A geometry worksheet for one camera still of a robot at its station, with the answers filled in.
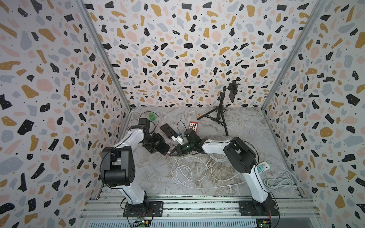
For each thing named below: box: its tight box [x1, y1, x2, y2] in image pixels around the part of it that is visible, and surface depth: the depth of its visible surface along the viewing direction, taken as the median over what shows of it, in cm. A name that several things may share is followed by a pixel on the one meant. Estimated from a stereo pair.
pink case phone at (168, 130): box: [159, 123, 178, 140], surface depth 112 cm
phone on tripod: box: [227, 79, 238, 104], surface depth 89 cm
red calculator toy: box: [188, 121, 199, 133], surface depth 108 cm
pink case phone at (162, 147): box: [153, 140, 171, 156], surface depth 92 cm
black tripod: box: [196, 86, 230, 137], surface depth 105 cm
